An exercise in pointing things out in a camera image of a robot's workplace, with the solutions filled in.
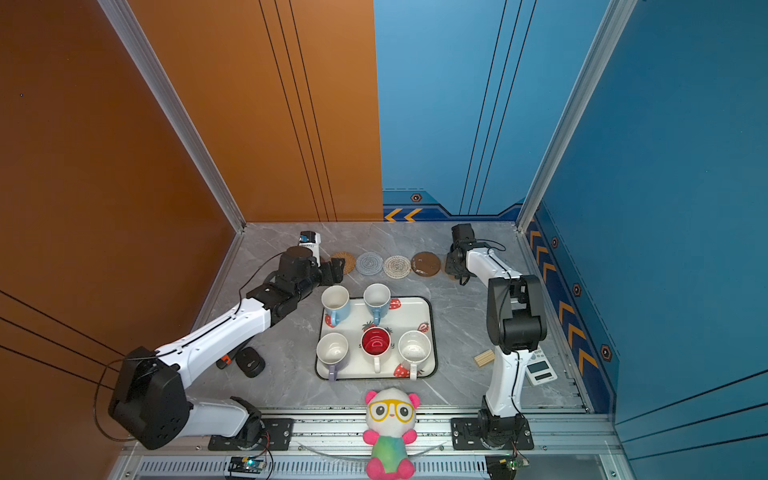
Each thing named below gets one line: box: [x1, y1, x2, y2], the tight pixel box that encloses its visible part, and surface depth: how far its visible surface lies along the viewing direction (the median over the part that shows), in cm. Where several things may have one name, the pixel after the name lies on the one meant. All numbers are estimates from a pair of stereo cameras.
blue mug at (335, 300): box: [321, 284, 350, 329], surface depth 90 cm
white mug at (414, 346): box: [398, 329, 431, 381], surface depth 82 cm
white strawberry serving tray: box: [314, 296, 438, 382], surface depth 87 cm
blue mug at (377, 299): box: [363, 283, 391, 325], surface depth 91 cm
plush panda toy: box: [362, 387, 421, 480], surface depth 71 cm
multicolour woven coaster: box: [383, 255, 411, 279], surface depth 108 cm
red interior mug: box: [361, 326, 391, 374], surface depth 85 cm
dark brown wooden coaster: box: [410, 251, 441, 277], surface depth 108 cm
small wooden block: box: [474, 349, 495, 367], surface depth 86 cm
